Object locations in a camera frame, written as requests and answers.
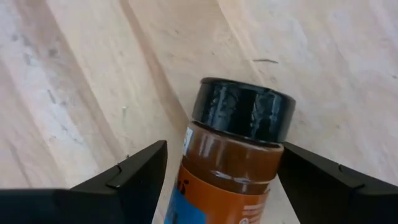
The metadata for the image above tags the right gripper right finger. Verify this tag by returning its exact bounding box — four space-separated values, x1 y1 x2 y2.
277 141 398 224

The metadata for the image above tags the orange spice jar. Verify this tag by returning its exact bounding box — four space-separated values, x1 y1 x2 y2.
164 77 297 224

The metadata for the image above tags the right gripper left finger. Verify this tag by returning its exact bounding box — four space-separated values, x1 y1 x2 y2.
0 139 169 224

